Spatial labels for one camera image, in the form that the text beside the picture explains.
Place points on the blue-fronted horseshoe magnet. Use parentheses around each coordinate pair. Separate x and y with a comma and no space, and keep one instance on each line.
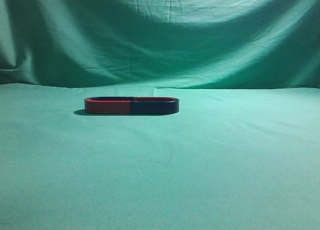
(154,105)

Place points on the red-fronted horseshoe magnet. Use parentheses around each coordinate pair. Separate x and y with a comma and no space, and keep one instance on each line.
(108,105)

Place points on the green cloth backdrop and cover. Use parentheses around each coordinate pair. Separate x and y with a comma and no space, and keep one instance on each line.
(242,153)

